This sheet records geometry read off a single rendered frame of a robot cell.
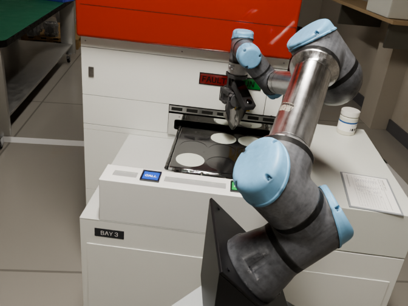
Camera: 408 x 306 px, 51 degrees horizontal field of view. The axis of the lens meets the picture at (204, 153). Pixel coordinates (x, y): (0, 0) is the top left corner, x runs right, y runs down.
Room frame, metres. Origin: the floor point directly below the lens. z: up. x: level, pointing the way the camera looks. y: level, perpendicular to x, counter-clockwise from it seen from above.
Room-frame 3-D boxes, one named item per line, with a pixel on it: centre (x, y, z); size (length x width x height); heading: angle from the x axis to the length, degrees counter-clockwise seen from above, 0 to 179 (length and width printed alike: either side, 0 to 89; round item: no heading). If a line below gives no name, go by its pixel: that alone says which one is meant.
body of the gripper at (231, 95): (1.52, -0.09, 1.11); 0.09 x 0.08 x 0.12; 32
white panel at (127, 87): (1.67, 0.12, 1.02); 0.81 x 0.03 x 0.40; 88
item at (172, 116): (1.65, -0.06, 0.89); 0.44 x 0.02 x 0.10; 88
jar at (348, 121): (1.58, -0.54, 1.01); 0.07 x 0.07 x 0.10
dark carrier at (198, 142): (1.44, -0.07, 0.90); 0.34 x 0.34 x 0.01; 88
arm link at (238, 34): (1.51, -0.09, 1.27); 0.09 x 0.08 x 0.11; 9
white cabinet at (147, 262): (1.33, -0.14, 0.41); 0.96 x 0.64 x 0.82; 88
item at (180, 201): (1.08, 0.01, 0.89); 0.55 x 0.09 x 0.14; 88
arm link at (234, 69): (1.51, -0.09, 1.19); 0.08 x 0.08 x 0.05
